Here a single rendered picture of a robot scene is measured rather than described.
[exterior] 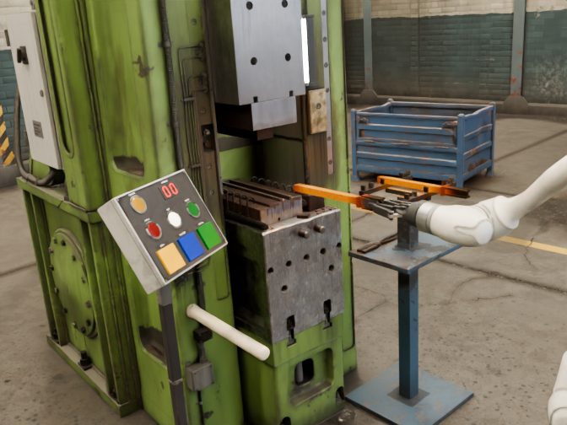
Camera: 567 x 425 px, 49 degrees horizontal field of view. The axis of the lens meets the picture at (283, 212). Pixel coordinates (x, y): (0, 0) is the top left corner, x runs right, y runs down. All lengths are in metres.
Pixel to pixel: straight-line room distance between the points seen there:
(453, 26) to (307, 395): 8.44
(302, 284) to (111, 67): 1.09
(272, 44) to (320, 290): 0.95
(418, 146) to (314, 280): 3.66
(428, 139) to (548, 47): 4.22
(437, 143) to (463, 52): 4.68
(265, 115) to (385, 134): 3.97
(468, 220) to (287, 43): 0.94
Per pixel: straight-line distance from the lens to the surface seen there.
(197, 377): 2.45
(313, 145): 2.58
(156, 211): 1.87
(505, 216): 1.86
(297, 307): 2.43
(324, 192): 2.14
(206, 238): 1.95
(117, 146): 2.53
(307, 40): 2.48
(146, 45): 2.14
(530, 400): 3.01
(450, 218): 1.77
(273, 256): 2.28
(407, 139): 6.02
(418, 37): 10.84
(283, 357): 2.48
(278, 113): 2.26
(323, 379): 2.75
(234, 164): 2.77
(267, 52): 2.22
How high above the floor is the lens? 1.65
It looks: 17 degrees down
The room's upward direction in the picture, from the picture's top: 4 degrees counter-clockwise
